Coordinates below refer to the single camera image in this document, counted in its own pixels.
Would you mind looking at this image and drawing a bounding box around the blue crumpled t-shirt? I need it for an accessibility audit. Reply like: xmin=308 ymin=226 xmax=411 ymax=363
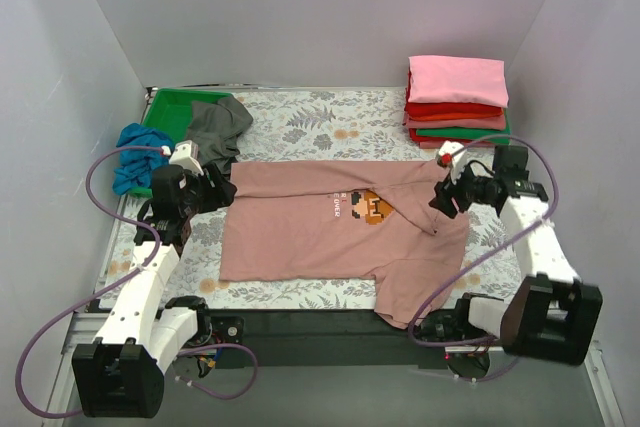
xmin=112 ymin=123 xmax=175 ymax=195

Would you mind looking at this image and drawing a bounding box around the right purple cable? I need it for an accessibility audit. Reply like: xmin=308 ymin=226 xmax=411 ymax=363
xmin=407 ymin=133 xmax=559 ymax=384

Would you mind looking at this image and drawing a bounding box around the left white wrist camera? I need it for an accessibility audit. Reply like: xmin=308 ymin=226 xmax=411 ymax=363
xmin=169 ymin=140 xmax=204 ymax=175

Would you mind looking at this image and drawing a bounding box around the floral patterned table mat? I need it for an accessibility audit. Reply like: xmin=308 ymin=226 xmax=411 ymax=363
xmin=96 ymin=88 xmax=520 ymax=310

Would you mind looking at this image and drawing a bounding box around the green folded t-shirt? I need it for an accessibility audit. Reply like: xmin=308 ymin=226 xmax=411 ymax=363
xmin=405 ymin=113 xmax=511 ymax=143

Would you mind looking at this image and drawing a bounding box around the aluminium frame rail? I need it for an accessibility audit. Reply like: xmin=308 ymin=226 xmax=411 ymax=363
xmin=41 ymin=309 xmax=626 ymax=427

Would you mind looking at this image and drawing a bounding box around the bottom pink folded t-shirt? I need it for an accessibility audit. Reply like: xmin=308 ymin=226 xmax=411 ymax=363
xmin=418 ymin=139 xmax=505 ymax=149

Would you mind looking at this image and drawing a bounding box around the salmon folded t-shirt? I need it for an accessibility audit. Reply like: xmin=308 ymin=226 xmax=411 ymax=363
xmin=403 ymin=114 xmax=508 ymax=130

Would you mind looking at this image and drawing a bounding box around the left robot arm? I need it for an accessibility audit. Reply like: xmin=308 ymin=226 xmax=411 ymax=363
xmin=72 ymin=163 xmax=236 ymax=418

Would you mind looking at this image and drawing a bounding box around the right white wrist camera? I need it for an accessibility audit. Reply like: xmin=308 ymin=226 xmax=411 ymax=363
xmin=436 ymin=141 xmax=468 ymax=184

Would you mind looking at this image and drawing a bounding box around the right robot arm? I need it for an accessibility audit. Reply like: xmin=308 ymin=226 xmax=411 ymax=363
xmin=409 ymin=141 xmax=603 ymax=366

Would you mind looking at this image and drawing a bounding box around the orange folded t-shirt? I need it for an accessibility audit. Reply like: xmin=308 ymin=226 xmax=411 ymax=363
xmin=405 ymin=113 xmax=504 ymax=123

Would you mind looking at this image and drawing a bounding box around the green plastic tray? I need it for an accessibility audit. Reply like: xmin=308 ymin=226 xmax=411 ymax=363
xmin=127 ymin=89 xmax=233 ymax=197

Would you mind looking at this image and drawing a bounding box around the light pink folded t-shirt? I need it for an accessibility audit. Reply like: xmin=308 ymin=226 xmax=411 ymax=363
xmin=409 ymin=55 xmax=509 ymax=109

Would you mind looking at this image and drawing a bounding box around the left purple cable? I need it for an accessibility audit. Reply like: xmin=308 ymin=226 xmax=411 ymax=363
xmin=14 ymin=144 xmax=259 ymax=420

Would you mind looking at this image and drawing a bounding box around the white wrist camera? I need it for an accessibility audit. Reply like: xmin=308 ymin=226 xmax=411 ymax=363
xmin=169 ymin=140 xmax=204 ymax=175
xmin=436 ymin=141 xmax=468 ymax=184

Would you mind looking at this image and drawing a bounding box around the grey t-shirt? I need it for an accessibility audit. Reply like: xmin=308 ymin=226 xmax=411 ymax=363
xmin=185 ymin=96 xmax=253 ymax=178

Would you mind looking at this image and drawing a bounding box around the purple cable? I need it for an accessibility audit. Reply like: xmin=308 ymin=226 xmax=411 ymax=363
xmin=407 ymin=133 xmax=559 ymax=384
xmin=14 ymin=144 xmax=259 ymax=420

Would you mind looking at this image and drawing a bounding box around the dusty pink printed t-shirt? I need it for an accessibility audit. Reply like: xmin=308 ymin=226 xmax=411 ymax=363
xmin=220 ymin=160 xmax=469 ymax=329

